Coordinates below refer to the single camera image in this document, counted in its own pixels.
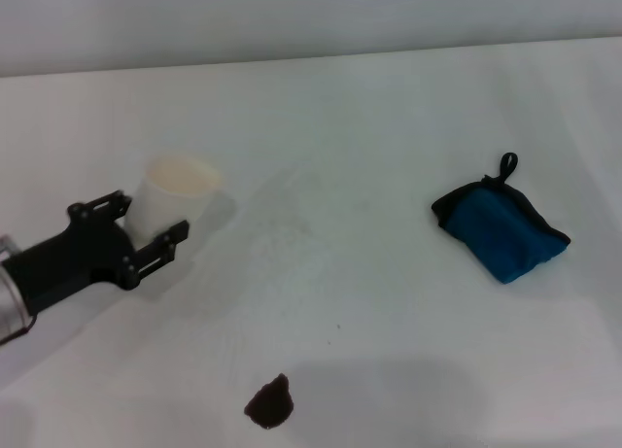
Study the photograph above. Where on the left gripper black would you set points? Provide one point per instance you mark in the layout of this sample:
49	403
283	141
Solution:
73	258

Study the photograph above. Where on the blue rag with black trim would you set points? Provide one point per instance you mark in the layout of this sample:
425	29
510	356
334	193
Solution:
500	234

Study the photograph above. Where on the black water stain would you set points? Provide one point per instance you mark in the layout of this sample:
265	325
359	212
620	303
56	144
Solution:
269	404

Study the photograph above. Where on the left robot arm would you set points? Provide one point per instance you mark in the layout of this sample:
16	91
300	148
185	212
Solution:
10	307

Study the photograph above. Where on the white paper cup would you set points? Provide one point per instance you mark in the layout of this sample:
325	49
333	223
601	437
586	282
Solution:
165	205

